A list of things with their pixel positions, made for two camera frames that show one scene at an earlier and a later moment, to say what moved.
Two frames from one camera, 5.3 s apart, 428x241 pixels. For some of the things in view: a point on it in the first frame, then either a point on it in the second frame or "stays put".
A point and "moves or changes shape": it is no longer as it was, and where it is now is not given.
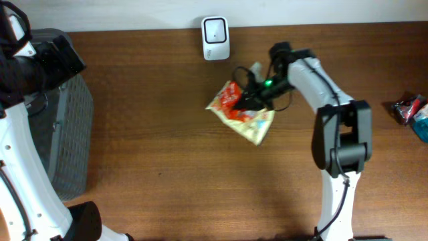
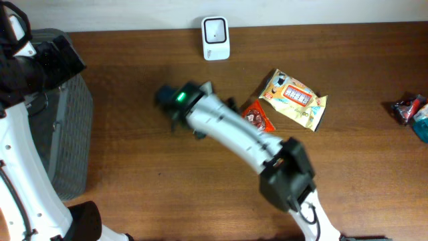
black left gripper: (63, 69) stays put
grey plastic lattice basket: (62, 123) stays put
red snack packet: (226, 99) to (255, 114)
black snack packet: (406, 109) stays put
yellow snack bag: (253, 128) moves or changes shape
